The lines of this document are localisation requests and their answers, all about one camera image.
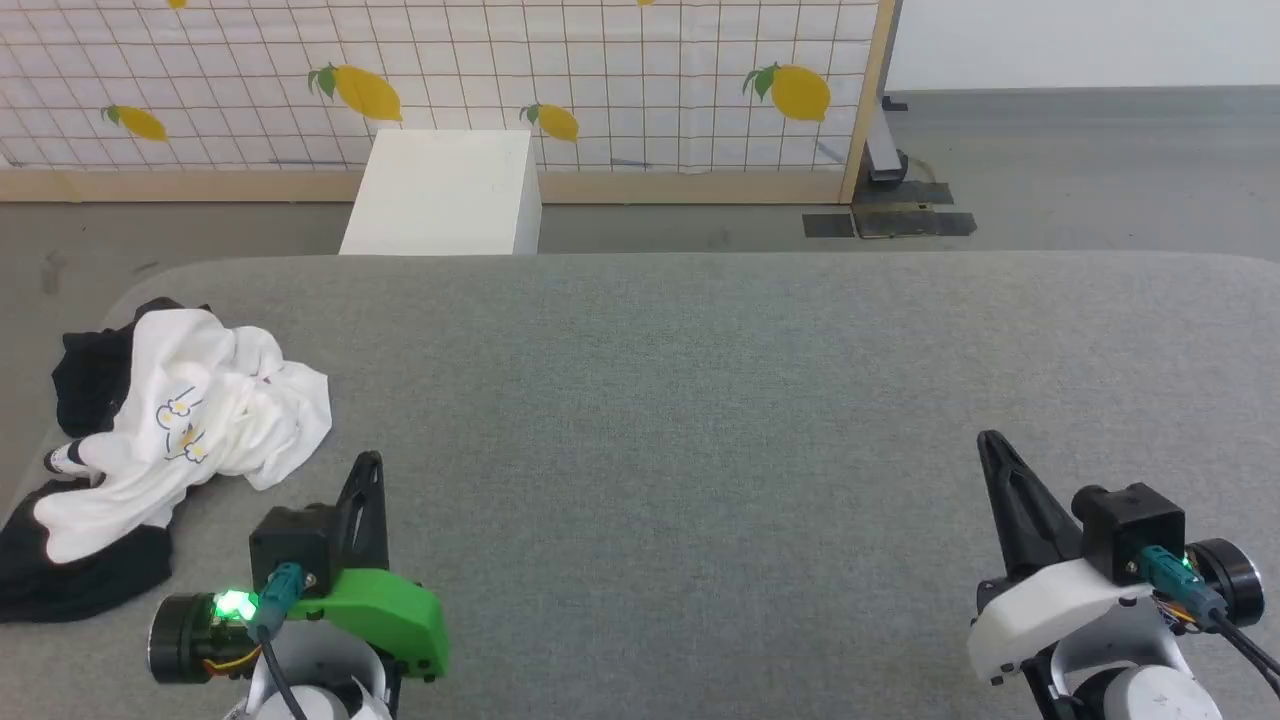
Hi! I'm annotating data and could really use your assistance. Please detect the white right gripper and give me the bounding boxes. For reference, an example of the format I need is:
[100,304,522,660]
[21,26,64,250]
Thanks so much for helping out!
[967,431,1153,685]

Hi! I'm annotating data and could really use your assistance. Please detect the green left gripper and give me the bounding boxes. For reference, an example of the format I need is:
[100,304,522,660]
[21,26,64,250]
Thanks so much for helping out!
[288,452,452,684]

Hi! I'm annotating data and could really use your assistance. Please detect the white and black shirt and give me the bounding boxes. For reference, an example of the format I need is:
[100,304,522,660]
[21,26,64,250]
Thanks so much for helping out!
[0,297,333,623]

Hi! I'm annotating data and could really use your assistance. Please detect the grey fabric cushion surface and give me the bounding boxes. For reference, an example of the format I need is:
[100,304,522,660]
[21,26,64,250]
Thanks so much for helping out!
[0,250,1280,720]

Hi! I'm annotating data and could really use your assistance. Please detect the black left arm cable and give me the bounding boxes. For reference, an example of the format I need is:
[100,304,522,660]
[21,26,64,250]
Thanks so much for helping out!
[248,563,309,720]

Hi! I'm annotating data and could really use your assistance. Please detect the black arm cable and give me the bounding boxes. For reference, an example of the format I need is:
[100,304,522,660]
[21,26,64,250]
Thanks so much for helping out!
[1140,547,1280,673]
[248,563,309,720]

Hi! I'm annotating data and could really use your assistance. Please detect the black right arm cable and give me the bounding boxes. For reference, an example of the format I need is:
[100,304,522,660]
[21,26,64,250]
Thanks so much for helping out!
[1140,547,1280,673]

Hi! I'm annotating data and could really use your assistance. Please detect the white box pedestal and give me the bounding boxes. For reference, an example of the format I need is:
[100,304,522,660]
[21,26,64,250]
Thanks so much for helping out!
[340,130,543,256]

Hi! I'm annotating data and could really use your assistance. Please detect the grey metal frame foot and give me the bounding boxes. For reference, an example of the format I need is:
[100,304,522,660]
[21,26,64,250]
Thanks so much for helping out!
[865,95,911,186]

